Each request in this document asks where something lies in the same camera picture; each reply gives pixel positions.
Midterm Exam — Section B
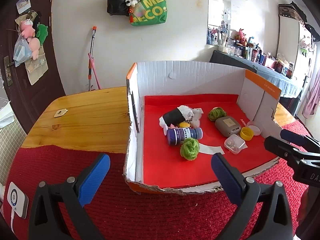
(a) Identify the clear round lid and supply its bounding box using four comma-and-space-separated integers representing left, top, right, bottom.
247, 121, 261, 136

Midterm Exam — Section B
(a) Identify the yellow round cap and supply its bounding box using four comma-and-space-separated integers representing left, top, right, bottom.
240, 127, 254, 141

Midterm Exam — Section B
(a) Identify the small clear plastic box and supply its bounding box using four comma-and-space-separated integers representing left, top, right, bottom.
224, 134, 247, 154

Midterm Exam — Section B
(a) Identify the grey square case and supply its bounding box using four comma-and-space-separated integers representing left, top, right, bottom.
215, 116, 241, 137

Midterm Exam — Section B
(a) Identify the purple paint bottle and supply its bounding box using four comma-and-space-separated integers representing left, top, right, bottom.
167, 127, 203, 145

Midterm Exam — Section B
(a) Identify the blonde doll figurine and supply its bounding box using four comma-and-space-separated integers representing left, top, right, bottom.
178, 121, 191, 128

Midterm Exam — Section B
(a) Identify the black white roll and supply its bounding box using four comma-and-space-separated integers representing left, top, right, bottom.
159, 105, 194, 135

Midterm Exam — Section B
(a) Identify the pink curtain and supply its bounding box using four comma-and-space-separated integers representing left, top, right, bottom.
302, 72, 320, 119

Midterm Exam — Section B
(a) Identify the blue cloth covered desk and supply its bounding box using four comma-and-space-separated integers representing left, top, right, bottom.
209, 50, 302, 116

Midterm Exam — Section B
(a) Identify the white square charger device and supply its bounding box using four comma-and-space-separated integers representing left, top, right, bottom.
7, 182, 29, 219

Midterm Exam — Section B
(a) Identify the wooden table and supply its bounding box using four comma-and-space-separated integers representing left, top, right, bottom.
21, 86, 297, 155

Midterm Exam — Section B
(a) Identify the orange white cardboard box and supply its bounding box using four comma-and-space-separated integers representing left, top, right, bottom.
124, 61, 281, 194

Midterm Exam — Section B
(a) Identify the red miniso bag liner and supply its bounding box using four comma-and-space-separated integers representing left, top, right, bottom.
143, 94, 276, 189

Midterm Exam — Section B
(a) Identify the small gold tag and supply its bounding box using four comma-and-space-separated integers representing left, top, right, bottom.
54, 108, 68, 118

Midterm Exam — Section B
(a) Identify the white wardrobe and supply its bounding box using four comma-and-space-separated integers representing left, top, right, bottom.
276, 0, 320, 86

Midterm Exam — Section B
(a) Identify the dark brown door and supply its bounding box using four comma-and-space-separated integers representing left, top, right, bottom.
1, 0, 65, 133

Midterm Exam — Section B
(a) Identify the clear plastic bag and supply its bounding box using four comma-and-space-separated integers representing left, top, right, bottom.
13, 34, 32, 67

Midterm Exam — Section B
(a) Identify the green plush toy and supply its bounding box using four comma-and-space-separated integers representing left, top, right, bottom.
36, 24, 48, 46

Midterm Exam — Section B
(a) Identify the pink plush toy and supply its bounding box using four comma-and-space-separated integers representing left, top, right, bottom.
20, 19, 41, 60

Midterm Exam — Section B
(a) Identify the green tote bag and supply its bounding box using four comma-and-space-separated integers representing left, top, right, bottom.
129, 0, 168, 27

